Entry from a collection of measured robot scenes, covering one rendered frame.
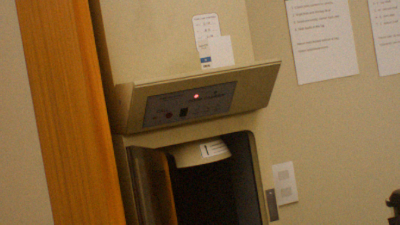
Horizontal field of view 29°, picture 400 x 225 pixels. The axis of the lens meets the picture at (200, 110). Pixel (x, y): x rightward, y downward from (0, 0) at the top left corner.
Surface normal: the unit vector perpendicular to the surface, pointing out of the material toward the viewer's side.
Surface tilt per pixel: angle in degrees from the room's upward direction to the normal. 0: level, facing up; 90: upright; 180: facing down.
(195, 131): 90
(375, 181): 90
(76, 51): 90
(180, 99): 135
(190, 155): 67
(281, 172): 90
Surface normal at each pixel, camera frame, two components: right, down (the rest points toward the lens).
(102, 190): -0.90, 0.17
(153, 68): 0.40, -0.02
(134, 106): 0.40, 0.69
